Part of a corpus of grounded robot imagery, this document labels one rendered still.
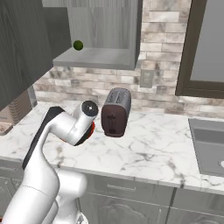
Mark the grey sink basin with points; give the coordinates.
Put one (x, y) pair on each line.
(208, 145)

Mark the green cucumber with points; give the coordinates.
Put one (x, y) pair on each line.
(78, 45)

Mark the dark brown toaster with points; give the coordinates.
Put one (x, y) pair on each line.
(115, 116)

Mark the grey base cupboard door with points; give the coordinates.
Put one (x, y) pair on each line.
(122, 211)

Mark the grey drawer front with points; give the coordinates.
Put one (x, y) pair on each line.
(201, 202)
(145, 189)
(10, 169)

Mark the grey wall outlet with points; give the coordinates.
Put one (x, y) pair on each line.
(146, 78)

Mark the brown wooden block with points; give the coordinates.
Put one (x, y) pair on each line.
(20, 109)

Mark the grey open wall cabinet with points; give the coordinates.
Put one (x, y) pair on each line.
(99, 57)

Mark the dark grey cabinet door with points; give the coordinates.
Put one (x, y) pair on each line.
(23, 43)

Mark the dark framed window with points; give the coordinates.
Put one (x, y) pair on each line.
(210, 43)

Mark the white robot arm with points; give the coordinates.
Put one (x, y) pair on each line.
(40, 175)

